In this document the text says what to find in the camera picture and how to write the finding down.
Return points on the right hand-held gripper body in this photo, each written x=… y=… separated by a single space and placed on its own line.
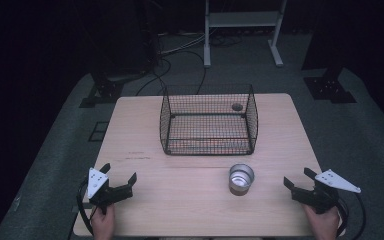
x=316 y=198

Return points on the black stand base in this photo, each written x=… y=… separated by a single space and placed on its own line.
x=328 y=88
x=105 y=91

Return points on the person's right hand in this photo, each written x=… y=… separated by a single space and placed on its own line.
x=325 y=225

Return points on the white metal stand frame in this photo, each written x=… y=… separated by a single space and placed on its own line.
x=243 y=19

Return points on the person's left hand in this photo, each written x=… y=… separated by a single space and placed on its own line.
x=103 y=223

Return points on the small dark round lid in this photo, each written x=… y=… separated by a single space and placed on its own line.
x=237 y=107

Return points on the open metal can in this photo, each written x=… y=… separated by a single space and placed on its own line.
x=241 y=181

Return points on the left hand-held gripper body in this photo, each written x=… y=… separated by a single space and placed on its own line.
x=113 y=193

